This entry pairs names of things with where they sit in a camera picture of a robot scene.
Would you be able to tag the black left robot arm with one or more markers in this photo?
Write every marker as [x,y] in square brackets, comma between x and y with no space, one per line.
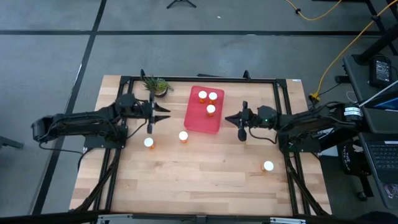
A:
[77,123]

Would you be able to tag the potted succulent plant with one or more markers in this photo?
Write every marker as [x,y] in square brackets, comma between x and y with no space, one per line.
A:
[157,85]

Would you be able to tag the pink translucent plastic basket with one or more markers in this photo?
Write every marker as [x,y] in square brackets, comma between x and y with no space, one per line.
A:
[196,121]

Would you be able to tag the dark grey laptop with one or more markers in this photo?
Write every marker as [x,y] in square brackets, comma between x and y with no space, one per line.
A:
[384,158]

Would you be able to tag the orange pill bottle white cap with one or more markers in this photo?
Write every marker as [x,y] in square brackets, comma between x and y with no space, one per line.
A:
[213,96]
[183,136]
[211,109]
[202,94]
[268,166]
[149,142]

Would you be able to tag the black stand leg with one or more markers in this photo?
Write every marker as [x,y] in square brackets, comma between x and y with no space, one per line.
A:
[9,143]

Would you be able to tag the blue screen device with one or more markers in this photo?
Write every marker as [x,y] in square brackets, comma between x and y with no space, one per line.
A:
[385,100]

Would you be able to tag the black aluminium table frame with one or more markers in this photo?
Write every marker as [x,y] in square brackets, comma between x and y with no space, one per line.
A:
[217,79]

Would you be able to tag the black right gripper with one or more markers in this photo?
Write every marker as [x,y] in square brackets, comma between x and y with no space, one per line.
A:
[264,118]

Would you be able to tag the black power adapter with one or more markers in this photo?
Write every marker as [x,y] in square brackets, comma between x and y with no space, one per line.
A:
[381,71]

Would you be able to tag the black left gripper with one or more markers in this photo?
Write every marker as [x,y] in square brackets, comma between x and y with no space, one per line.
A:
[144,110]

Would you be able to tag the black printed bag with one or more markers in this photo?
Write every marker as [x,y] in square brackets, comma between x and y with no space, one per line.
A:
[349,158]

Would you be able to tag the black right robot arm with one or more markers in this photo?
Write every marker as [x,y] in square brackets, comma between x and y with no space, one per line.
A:
[317,121]

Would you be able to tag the black metal stand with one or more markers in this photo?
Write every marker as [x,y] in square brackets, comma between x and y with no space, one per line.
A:
[381,42]

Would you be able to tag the dark grey desk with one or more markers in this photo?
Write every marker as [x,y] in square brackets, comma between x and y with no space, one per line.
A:
[357,84]

